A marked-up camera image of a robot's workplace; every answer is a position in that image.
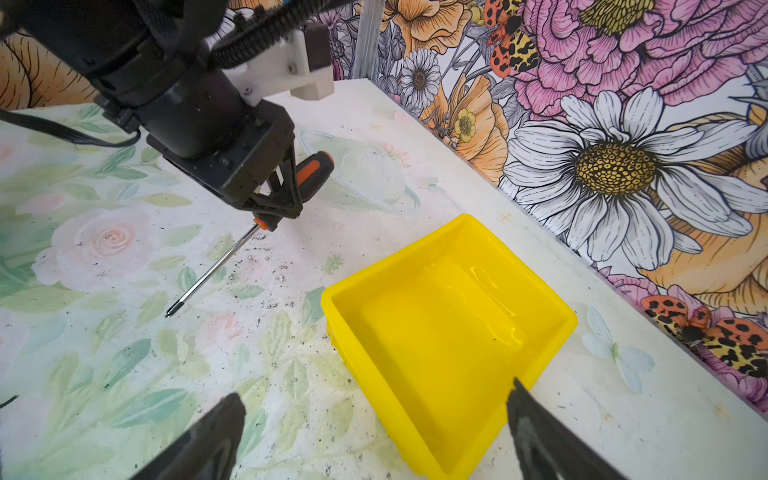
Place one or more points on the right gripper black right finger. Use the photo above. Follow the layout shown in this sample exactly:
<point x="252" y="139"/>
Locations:
<point x="545" y="448"/>

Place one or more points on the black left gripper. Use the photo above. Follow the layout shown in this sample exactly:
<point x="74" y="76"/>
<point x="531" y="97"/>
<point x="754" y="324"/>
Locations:
<point x="254" y="170"/>

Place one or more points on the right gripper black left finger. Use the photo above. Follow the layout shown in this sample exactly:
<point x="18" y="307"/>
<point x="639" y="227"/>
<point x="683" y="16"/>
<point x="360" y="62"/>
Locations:
<point x="207" y="450"/>

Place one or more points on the black orange screwdriver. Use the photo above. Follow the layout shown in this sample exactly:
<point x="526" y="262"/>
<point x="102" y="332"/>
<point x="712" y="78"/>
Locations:
<point x="252" y="231"/>

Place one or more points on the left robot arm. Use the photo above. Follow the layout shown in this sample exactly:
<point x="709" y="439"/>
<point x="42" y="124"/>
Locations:
<point x="158" y="79"/>

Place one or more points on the yellow plastic bin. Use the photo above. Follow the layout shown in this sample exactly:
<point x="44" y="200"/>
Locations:
<point x="438" y="334"/>

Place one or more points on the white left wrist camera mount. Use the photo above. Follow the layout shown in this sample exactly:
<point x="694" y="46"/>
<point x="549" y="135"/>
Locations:
<point x="299" y="63"/>

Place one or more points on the aluminium corner post left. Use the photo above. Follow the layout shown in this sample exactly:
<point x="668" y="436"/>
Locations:
<point x="367" y="39"/>

